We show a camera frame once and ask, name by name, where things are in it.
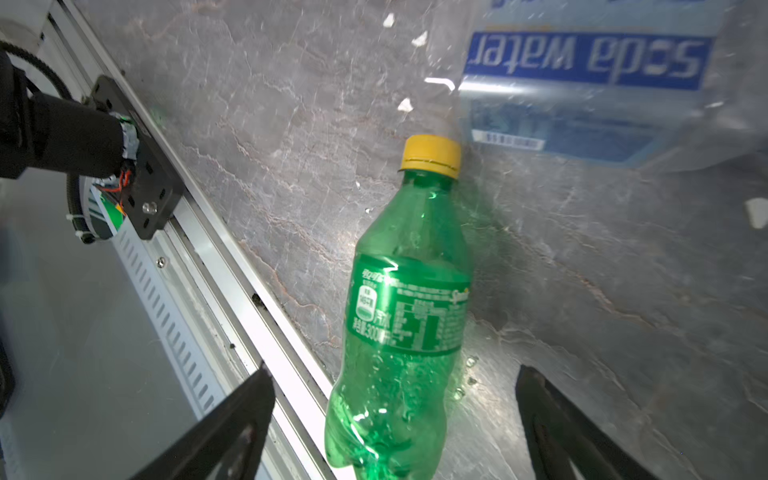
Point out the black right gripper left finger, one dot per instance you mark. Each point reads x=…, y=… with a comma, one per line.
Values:
x=228, y=442

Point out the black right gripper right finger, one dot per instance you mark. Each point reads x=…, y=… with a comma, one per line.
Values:
x=563, y=443

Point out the green bottle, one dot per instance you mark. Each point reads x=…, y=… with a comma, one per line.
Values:
x=405, y=316

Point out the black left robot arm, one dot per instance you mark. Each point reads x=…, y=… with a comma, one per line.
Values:
x=56, y=133

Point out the soda water bottle blue cap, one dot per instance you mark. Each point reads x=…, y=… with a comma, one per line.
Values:
x=663, y=86

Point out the white slotted cable duct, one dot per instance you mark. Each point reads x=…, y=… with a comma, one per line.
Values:
x=146, y=271

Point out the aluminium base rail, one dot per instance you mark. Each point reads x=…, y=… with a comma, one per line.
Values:
x=235, y=314

